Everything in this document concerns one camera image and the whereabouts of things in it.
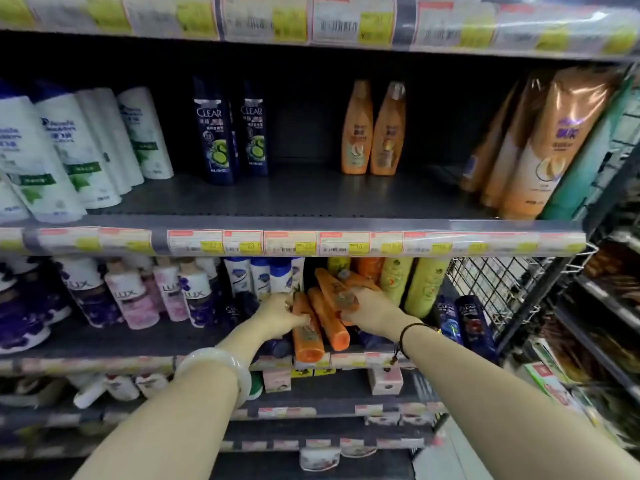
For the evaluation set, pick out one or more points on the row of pink purple body-wash bottles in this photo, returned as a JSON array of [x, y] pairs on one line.
[[90, 294]]

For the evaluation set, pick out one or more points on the neighbouring shelf rack with goods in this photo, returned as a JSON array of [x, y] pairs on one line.
[[595, 319]]

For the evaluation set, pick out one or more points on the person's left hand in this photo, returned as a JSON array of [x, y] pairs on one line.
[[277, 314]]

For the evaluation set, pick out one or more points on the white jade bangle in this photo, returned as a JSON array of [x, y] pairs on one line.
[[240, 372]]

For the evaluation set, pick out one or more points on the orange shampoo bottle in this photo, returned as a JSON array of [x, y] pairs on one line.
[[371, 267], [357, 134], [361, 280], [331, 289], [331, 329], [388, 137], [309, 342]]

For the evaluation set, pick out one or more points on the person's left fingers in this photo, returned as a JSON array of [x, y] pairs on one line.
[[296, 317]]

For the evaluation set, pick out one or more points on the row of white shampoo bottles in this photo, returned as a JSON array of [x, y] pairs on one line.
[[60, 149]]

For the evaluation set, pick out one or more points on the white blue bottle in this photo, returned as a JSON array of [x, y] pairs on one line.
[[298, 272], [238, 275], [260, 274], [281, 273]]

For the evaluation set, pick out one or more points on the pink box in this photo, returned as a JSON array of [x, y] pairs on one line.
[[385, 380], [277, 380]]

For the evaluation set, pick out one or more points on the dark blue green-label bottle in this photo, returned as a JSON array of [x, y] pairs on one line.
[[215, 139], [256, 134]]

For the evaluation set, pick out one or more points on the person's right forearm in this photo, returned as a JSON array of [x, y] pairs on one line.
[[500, 419]]

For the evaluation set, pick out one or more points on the person's left forearm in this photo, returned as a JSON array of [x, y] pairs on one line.
[[190, 419]]

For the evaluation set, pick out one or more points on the person's right fingers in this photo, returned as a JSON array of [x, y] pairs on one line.
[[352, 304]]

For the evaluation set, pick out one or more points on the person's right hand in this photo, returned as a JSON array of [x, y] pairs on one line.
[[377, 312]]

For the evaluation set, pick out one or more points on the dark blue shampoo bottle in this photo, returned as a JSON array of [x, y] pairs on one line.
[[240, 309], [277, 348], [448, 322], [475, 327], [372, 340]]

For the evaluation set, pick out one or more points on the white bottles lying down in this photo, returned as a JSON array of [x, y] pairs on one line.
[[115, 387]]

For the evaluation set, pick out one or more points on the dark metal shelf unit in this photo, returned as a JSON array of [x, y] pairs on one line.
[[300, 194]]

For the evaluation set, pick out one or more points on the yellow-green shampoo bottle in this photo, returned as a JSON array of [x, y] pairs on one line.
[[425, 289], [338, 264], [396, 279]]

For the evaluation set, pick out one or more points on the white jar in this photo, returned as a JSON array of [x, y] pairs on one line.
[[319, 459]]

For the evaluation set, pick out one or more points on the orange refill pouch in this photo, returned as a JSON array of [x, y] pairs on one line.
[[555, 144], [482, 159], [505, 164]]

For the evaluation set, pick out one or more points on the price label strip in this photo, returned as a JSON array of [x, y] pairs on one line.
[[345, 410], [320, 19], [150, 363], [300, 242]]

